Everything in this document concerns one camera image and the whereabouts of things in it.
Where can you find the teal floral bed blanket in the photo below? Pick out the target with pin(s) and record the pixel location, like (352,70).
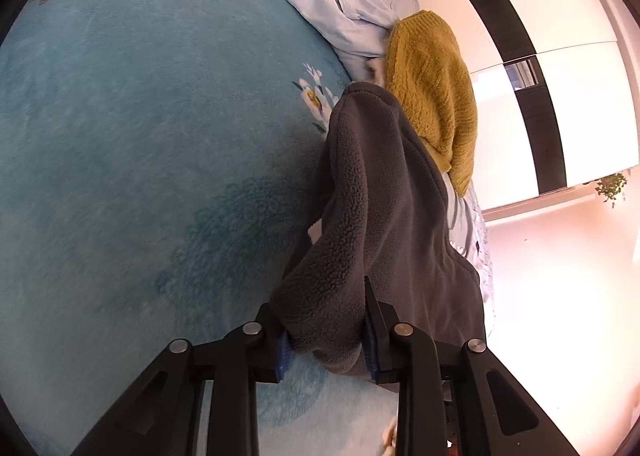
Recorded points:
(157,160)

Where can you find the mustard knitted sweater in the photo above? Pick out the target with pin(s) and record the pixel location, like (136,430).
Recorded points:
(425,71)

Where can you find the green hanging plant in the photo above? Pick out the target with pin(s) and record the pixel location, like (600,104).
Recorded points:
(611,187)

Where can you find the light blue floral duvet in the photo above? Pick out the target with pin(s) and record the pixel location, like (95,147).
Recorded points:
(358,31)

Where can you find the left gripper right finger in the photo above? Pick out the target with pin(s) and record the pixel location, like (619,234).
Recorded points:
(453,398)

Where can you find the white and black wardrobe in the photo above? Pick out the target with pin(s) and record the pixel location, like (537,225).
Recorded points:
(556,92)

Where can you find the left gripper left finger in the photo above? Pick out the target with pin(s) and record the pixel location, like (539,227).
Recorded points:
(193,393)

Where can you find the black and grey fleece jacket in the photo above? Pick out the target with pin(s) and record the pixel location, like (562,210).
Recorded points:
(382,207)

